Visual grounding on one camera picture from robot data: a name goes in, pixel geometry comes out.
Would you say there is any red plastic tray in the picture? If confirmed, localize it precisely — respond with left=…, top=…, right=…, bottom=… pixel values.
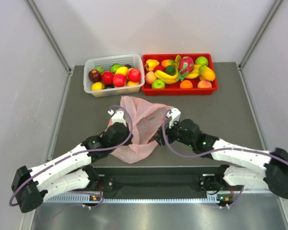
left=142, top=54, right=218, bottom=96

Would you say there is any white perforated plastic basket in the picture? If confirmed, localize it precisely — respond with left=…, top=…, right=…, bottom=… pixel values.
left=83, top=54, right=145, bottom=97

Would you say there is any dark red apple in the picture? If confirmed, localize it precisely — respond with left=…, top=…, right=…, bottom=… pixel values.
left=88, top=69, right=101, bottom=83

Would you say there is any peach in tray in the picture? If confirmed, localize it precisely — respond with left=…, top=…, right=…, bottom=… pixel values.
left=197, top=80, right=212, bottom=89
left=145, top=71, right=156, bottom=85

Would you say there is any red strawberry in tray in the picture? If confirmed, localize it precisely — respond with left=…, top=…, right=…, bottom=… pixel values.
left=154, top=65, right=165, bottom=72

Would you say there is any yellow bell pepper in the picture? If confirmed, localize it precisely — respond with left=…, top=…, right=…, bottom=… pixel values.
left=145, top=59, right=160, bottom=72

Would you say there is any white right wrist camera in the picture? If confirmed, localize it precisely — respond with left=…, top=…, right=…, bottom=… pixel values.
left=166, top=107, right=181, bottom=128

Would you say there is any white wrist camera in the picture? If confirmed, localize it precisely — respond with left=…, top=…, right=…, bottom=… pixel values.
left=108, top=109, right=127, bottom=126
left=166, top=107, right=181, bottom=128

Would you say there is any pink plastic bag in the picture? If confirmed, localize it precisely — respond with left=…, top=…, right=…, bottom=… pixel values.
left=111, top=96, right=170, bottom=164

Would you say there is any peach left in tray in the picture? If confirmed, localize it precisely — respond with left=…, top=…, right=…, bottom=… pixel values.
left=145, top=71, right=156, bottom=85

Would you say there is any large green apple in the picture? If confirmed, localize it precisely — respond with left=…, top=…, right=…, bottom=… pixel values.
left=194, top=56, right=209, bottom=66

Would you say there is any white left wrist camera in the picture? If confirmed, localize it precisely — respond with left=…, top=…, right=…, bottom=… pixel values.
left=108, top=109, right=127, bottom=126

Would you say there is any orange fruit in tray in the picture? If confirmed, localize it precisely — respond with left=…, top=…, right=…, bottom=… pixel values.
left=180, top=80, right=193, bottom=89

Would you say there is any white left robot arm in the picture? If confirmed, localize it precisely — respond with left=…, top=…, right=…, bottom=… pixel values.
left=9, top=122, right=133, bottom=213

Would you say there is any pink dragon fruit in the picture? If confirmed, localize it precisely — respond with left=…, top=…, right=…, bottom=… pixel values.
left=174, top=55, right=194, bottom=81

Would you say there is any red apple left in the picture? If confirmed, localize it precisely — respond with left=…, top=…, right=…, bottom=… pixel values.
left=101, top=71, right=114, bottom=85

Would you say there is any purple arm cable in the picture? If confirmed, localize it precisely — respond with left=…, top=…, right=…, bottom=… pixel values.
left=161, top=112, right=288, bottom=173
left=9, top=105, right=134, bottom=207

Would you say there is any yellow lemon front left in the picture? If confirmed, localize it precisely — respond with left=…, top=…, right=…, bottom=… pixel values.
left=91, top=81, right=105, bottom=91

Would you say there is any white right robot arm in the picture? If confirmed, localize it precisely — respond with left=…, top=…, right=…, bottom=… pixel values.
left=153, top=119, right=288, bottom=199

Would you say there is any dark green lime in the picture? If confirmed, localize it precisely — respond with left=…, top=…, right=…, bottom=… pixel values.
left=165, top=65, right=176, bottom=76

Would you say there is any yellow lemon front right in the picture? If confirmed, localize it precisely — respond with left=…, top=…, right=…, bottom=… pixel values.
left=127, top=81, right=140, bottom=87

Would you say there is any red apple right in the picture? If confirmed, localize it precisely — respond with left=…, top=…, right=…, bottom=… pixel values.
left=127, top=68, right=141, bottom=82

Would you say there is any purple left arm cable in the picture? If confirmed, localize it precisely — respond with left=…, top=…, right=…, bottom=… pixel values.
left=9, top=105, right=134, bottom=207

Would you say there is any red apple front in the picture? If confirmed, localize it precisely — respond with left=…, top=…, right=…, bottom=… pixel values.
left=113, top=74, right=127, bottom=87

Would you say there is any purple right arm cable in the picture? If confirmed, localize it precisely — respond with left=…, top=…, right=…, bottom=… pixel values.
left=161, top=112, right=288, bottom=173

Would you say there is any green yellow mango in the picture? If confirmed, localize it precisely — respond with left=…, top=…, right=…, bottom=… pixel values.
left=199, top=65, right=216, bottom=81

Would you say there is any peach right in tray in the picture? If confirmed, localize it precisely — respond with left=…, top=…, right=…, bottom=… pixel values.
left=197, top=80, right=212, bottom=89

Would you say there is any yellow banana bunch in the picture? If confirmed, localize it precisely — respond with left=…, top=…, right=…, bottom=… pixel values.
left=155, top=65, right=200, bottom=84

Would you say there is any yellow orange mango back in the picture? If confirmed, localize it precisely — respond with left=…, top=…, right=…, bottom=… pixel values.
left=161, top=59, right=175, bottom=68

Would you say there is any yellow lemon in basket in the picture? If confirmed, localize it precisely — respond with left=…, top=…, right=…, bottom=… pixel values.
left=115, top=66, right=128, bottom=77

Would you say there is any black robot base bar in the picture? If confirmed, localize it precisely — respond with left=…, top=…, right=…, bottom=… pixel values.
left=94, top=167, right=243, bottom=207

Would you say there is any green apple in tray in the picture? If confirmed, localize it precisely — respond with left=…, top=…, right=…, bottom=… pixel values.
left=151, top=79, right=166, bottom=89

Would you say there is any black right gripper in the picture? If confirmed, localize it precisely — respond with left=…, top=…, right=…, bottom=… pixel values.
left=153, top=116, right=195, bottom=148

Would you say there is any green apple in basket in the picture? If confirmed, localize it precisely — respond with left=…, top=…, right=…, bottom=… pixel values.
left=110, top=64, right=122, bottom=74

